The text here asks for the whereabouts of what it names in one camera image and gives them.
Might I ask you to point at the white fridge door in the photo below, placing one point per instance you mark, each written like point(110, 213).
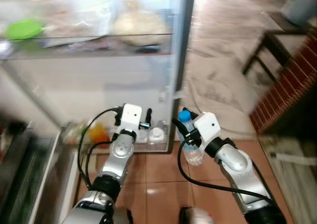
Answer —
point(99, 80)

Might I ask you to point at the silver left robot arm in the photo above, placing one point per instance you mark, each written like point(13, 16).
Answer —
point(119, 157)

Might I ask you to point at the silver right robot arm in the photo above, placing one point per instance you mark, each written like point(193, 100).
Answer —
point(237, 162)

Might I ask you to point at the fridge body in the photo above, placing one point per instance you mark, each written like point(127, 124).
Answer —
point(29, 174)

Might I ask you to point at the small white bottle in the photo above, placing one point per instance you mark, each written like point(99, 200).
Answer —
point(142, 136)
point(157, 135)

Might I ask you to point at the orange juice bottle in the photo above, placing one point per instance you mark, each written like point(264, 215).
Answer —
point(98, 134)

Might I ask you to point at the silver right robot leg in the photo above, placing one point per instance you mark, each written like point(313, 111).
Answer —
point(195, 216)

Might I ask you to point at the silver robot leg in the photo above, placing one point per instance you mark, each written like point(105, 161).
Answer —
point(124, 218)
point(195, 216)

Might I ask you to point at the bag of white food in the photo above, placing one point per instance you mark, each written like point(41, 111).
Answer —
point(141, 26)

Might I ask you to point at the silver left robot leg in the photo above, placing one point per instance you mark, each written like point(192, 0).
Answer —
point(124, 218)

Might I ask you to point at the red tiled counter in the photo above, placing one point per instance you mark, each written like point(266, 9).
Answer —
point(287, 85)

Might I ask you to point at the clear food package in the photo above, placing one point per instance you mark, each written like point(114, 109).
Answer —
point(77, 21)

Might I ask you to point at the black table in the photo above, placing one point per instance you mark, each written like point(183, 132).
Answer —
point(270, 35)

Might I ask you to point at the green lidded container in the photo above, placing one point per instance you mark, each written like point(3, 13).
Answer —
point(24, 29)

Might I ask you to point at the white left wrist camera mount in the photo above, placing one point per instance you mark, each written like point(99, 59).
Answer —
point(131, 116)

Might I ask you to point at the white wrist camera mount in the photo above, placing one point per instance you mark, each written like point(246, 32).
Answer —
point(208, 126)
point(131, 116)

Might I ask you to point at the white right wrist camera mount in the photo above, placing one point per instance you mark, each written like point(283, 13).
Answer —
point(208, 126)

